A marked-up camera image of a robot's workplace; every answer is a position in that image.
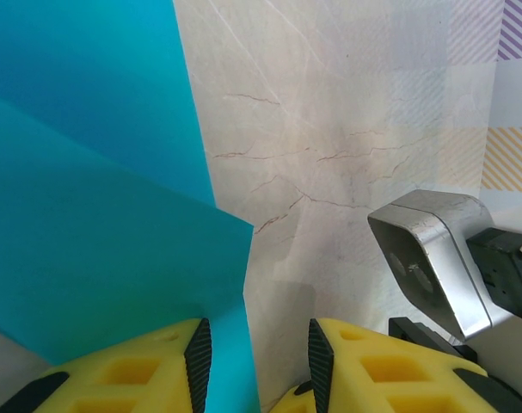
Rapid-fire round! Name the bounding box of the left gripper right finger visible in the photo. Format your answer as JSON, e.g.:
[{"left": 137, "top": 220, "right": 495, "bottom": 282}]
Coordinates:
[{"left": 267, "top": 317, "right": 522, "bottom": 413}]

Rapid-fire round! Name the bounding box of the blue paper sheet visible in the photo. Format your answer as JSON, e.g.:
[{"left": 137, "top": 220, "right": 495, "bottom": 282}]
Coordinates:
[{"left": 0, "top": 0, "right": 261, "bottom": 413}]

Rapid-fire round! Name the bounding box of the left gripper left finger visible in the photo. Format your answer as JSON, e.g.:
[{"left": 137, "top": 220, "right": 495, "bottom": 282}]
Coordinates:
[{"left": 0, "top": 317, "right": 212, "bottom": 413}]

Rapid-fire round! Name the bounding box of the silver metal bracket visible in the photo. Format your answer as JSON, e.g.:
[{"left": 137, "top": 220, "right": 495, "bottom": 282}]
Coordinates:
[{"left": 366, "top": 190, "right": 514, "bottom": 344}]

